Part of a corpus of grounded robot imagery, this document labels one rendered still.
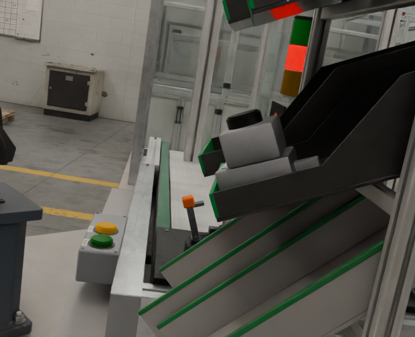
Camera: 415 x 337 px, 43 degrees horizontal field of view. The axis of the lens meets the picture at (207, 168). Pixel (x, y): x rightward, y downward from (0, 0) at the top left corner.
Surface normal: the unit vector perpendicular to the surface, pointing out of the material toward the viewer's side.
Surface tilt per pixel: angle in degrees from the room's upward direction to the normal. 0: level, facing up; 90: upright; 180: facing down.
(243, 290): 90
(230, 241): 90
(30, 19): 90
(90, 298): 0
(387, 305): 90
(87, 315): 0
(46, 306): 0
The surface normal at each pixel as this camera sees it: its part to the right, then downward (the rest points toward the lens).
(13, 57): -0.04, 0.20
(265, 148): -0.26, 0.24
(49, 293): 0.15, -0.97
